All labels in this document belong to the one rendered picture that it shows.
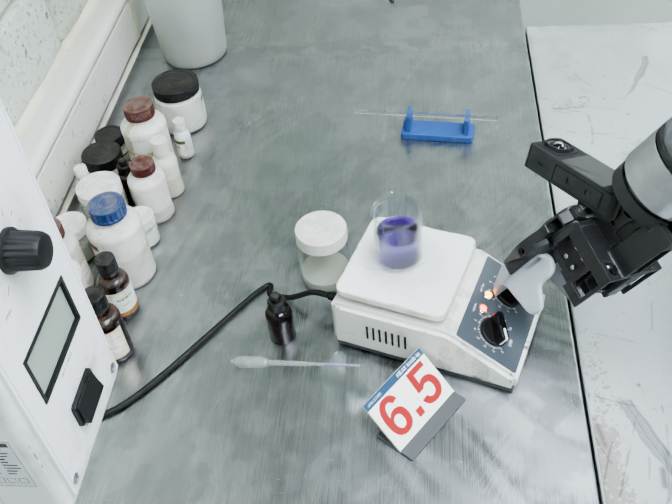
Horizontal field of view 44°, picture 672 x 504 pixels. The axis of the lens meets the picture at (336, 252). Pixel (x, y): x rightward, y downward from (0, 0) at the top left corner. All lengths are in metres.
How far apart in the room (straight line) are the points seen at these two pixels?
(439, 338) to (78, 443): 0.52
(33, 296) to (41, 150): 0.79
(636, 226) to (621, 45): 0.67
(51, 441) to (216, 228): 0.74
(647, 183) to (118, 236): 0.56
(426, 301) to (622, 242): 0.20
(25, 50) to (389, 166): 0.50
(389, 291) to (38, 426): 0.56
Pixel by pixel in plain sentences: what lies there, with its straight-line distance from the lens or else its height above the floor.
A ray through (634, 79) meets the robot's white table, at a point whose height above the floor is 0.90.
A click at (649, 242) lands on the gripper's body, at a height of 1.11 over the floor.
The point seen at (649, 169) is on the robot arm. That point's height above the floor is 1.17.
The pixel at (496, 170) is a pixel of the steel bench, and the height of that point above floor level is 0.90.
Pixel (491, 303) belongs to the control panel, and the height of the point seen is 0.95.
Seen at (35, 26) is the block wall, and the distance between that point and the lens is 1.22.
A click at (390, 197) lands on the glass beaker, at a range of 0.84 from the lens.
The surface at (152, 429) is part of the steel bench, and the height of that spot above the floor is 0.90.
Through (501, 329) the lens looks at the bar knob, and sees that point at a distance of 0.84.
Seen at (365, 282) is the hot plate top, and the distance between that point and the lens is 0.85.
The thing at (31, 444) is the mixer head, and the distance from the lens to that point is 0.33.
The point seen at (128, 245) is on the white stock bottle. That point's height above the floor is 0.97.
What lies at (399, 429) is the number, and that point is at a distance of 0.83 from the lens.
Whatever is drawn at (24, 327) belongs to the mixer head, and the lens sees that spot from 0.32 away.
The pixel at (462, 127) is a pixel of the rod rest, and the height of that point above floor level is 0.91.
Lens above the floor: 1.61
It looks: 45 degrees down
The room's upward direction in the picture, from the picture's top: 6 degrees counter-clockwise
